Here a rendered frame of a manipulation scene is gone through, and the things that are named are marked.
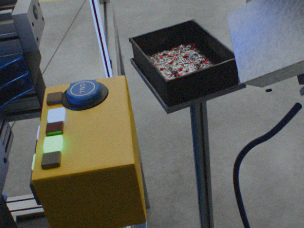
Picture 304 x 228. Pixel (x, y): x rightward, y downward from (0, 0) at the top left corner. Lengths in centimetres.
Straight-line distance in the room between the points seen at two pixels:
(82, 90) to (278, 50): 35
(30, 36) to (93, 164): 62
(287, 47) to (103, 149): 39
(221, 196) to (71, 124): 138
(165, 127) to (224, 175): 42
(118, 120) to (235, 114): 175
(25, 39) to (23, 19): 5
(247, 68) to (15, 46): 51
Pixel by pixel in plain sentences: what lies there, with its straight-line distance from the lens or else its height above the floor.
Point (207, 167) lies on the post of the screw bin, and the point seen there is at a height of 58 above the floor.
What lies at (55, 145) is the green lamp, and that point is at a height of 108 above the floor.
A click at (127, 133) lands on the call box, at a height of 107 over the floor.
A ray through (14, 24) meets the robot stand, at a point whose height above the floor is 97.
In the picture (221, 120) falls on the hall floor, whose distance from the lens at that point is 217.
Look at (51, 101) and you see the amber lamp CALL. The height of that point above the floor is 108.
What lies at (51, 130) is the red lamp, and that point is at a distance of 47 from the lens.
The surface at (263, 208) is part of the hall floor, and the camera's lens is 179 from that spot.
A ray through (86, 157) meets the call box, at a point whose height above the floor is 107.
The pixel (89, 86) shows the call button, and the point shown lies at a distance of 52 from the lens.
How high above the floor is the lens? 136
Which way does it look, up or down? 37 degrees down
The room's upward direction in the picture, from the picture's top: 9 degrees counter-clockwise
